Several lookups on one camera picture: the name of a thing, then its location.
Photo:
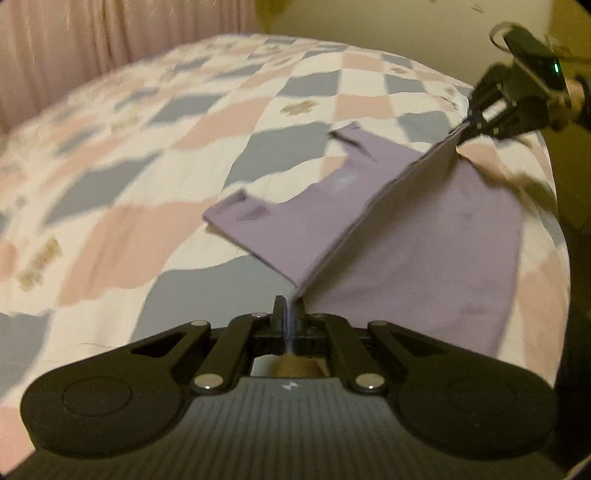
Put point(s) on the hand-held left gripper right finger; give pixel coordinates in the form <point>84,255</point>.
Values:
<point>298,330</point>

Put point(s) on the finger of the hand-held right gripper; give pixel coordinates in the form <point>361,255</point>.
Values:
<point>491,90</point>
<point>496,124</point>

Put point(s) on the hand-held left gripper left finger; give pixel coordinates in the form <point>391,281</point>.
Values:
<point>280,327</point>

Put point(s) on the purple shirt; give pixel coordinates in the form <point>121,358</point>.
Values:
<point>415,258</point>

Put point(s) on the person's right hand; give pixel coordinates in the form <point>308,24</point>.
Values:
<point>576,94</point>

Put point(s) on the patchwork bear quilt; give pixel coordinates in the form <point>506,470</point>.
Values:
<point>138,184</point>

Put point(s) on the pink curtain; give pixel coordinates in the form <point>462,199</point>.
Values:
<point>69,50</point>

